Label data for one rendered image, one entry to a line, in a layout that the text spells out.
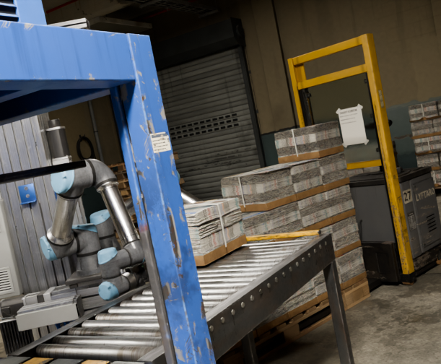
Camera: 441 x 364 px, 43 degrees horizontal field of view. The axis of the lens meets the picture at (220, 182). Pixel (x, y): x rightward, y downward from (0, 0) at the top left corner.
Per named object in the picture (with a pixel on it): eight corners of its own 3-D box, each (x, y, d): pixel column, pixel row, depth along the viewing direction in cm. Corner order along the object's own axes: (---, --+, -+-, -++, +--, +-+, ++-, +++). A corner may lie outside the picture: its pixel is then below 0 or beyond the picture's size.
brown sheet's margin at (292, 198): (225, 213, 367) (224, 206, 367) (254, 204, 387) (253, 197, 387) (267, 210, 340) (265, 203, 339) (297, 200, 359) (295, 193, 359)
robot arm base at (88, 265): (73, 278, 255) (69, 257, 254) (80, 271, 270) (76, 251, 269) (106, 271, 255) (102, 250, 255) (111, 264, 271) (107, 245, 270)
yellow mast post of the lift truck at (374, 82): (398, 274, 412) (355, 37, 400) (404, 270, 418) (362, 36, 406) (408, 274, 405) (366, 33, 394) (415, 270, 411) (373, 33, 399)
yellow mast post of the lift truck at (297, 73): (326, 270, 461) (286, 59, 450) (333, 267, 467) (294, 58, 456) (335, 271, 455) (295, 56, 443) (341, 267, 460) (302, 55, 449)
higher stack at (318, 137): (304, 305, 413) (271, 133, 404) (328, 292, 433) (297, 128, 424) (347, 310, 384) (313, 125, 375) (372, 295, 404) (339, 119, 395)
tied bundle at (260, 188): (224, 214, 368) (218, 179, 366) (255, 204, 387) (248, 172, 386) (267, 211, 340) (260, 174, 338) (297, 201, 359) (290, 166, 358)
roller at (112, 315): (103, 324, 195) (100, 310, 195) (216, 325, 171) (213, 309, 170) (93, 330, 191) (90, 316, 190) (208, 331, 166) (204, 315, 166)
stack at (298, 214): (184, 369, 336) (156, 235, 331) (304, 305, 413) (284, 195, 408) (226, 381, 307) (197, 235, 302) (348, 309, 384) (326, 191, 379)
